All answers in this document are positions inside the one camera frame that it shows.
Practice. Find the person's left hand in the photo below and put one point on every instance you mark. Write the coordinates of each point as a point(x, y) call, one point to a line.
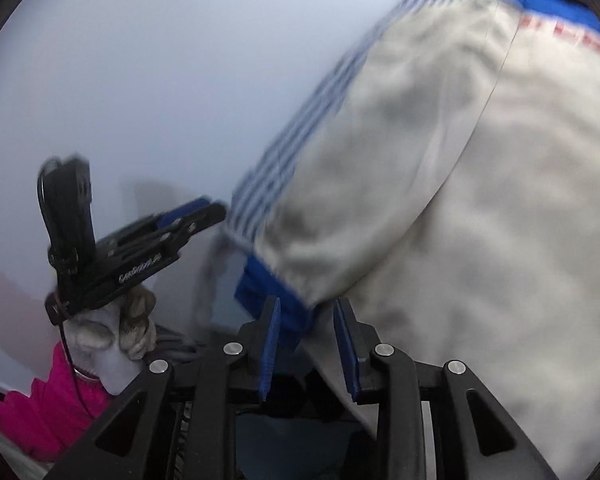
point(100, 332)

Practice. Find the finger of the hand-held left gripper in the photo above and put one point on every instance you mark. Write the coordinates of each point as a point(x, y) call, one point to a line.
point(192, 207)
point(205, 217)

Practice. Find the beige shorts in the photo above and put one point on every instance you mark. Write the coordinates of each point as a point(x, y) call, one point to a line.
point(430, 220)

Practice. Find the person's left forearm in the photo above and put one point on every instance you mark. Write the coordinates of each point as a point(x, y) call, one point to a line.
point(45, 410)

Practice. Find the dark striped clothing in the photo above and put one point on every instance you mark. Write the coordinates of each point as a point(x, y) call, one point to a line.
point(177, 347)

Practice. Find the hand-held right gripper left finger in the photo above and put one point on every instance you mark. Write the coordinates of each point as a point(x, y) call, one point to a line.
point(269, 350)

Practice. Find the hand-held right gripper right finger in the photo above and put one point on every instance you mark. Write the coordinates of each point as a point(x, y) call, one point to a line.
point(347, 360)

